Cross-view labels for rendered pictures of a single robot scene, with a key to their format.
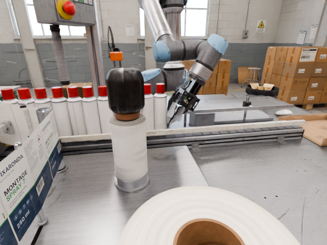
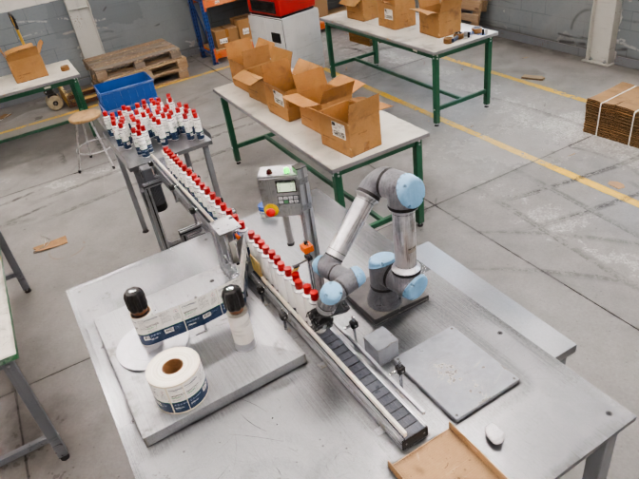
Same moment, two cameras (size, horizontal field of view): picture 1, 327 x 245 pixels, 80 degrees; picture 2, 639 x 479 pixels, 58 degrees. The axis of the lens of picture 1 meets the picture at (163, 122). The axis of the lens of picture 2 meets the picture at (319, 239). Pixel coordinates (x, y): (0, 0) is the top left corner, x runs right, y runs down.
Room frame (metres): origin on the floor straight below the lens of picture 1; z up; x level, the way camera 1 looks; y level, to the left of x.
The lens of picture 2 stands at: (0.28, -1.71, 2.53)
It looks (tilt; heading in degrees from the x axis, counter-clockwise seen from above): 34 degrees down; 74
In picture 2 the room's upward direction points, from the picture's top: 9 degrees counter-clockwise
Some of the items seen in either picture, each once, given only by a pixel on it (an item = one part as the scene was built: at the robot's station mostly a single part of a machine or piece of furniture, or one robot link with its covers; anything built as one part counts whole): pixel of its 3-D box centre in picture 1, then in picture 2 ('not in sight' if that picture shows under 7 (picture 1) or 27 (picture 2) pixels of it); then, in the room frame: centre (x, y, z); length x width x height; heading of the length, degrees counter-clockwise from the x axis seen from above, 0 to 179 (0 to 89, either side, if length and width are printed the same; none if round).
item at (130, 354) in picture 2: not in sight; (153, 343); (0.07, 0.28, 0.89); 0.31 x 0.31 x 0.01
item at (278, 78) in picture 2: not in sight; (288, 89); (1.49, 2.60, 0.97); 0.45 x 0.38 x 0.37; 11
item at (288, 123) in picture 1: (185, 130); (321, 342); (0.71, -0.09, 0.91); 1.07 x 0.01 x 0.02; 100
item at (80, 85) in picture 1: (78, 91); (633, 114); (4.46, 1.97, 0.16); 0.65 x 0.54 x 0.32; 103
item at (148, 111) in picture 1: (147, 110); (310, 304); (0.72, 0.06, 0.98); 0.05 x 0.05 x 0.20
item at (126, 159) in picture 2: not in sight; (171, 186); (0.40, 2.55, 0.46); 0.73 x 0.62 x 0.93; 100
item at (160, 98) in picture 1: (160, 109); (317, 311); (0.73, 0.01, 0.98); 0.05 x 0.05 x 0.20
